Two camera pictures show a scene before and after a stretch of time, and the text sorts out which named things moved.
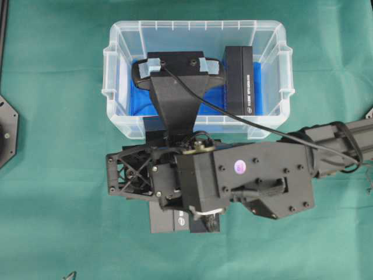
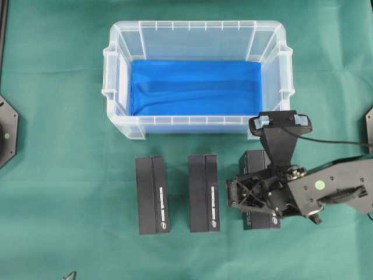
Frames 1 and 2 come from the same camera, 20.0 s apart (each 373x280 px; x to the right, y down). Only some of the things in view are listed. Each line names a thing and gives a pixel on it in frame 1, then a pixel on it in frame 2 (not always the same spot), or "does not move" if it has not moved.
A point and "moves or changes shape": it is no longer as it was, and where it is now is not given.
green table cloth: [57, 221] does not move
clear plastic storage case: [232, 74] does not move
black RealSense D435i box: [166, 220] moves or changes shape
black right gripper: [272, 179] → [342, 181]
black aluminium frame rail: [4, 15] does not move
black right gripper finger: [129, 171] → [253, 192]
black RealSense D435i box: [238, 80] → [254, 161]
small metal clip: [70, 276] does not move
